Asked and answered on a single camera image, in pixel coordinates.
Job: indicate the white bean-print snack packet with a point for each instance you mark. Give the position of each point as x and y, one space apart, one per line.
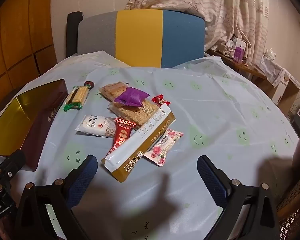
95 126

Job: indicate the clear pastry packet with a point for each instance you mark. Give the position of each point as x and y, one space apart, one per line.
110 90

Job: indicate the wicker chair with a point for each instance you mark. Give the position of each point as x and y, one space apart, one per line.
295 205

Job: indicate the clear puffed rice cracker packet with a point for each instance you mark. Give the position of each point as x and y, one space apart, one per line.
135 113

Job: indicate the green-ended biscuit packet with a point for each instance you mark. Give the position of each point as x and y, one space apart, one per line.
77 96

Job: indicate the silver patterned tissue box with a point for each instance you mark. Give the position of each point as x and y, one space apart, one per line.
228 49

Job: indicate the red snack packet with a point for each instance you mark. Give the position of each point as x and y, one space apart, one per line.
121 133

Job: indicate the dark red date candy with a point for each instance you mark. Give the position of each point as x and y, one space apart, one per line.
89 83

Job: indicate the rose-print nougat candy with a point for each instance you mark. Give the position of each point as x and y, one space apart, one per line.
162 147

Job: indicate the long white gold snack packet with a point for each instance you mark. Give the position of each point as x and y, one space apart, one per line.
137 150

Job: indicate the wooden side table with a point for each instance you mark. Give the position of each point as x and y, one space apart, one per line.
242 68

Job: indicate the grey yellow blue chair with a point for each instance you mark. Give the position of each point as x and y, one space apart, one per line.
140 37

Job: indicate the white cloth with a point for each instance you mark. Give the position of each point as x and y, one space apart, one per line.
277 72

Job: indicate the purple carton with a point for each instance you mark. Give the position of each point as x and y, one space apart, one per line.
238 54

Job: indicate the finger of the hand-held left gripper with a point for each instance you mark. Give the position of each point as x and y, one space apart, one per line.
12 161

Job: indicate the small red candy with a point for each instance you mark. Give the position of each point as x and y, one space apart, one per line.
161 100

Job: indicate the maroon gift box gold interior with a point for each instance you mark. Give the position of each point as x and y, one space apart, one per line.
40 130

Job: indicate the starfish-print curtain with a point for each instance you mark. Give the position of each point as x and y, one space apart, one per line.
215 10

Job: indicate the purple snack packet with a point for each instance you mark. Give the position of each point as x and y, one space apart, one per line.
131 97

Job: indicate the white teapot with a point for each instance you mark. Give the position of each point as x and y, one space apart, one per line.
270 53

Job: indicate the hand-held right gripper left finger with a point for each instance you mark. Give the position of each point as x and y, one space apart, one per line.
82 177

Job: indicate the black upright object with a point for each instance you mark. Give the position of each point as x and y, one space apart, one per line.
72 32

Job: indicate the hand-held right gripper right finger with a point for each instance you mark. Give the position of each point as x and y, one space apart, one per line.
211 178

